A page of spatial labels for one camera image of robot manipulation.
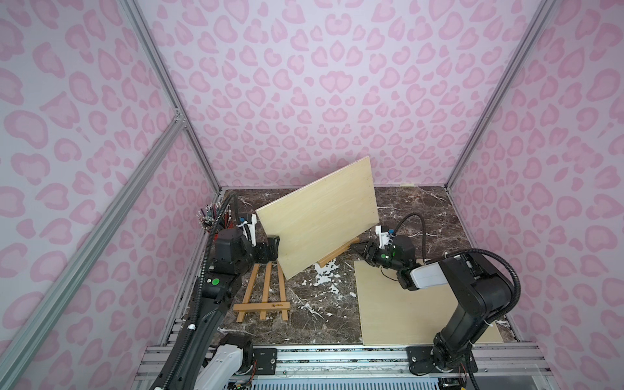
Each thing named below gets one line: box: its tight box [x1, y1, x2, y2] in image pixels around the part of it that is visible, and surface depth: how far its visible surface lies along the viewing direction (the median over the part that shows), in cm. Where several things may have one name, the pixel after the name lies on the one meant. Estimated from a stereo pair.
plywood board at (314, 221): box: [255, 156, 381, 281], surface depth 85 cm
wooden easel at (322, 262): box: [316, 237, 360, 269], surface depth 92 cm
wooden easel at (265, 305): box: [233, 260, 291, 323], surface depth 86 cm
